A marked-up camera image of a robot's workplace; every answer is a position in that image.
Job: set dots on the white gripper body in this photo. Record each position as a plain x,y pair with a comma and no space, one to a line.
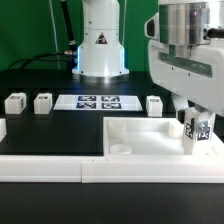
199,78

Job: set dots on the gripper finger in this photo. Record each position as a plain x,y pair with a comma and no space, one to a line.
201,119
180,105

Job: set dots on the white square tabletop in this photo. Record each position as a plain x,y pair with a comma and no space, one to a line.
142,136

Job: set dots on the white sheet with markers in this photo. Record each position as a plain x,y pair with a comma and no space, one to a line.
98,103

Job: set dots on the white left fence bar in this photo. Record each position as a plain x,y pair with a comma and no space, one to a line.
3,130

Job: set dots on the white fence bar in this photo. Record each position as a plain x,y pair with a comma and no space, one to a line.
3,130
111,169

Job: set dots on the white front fence bar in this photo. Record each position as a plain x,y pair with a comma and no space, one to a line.
111,169

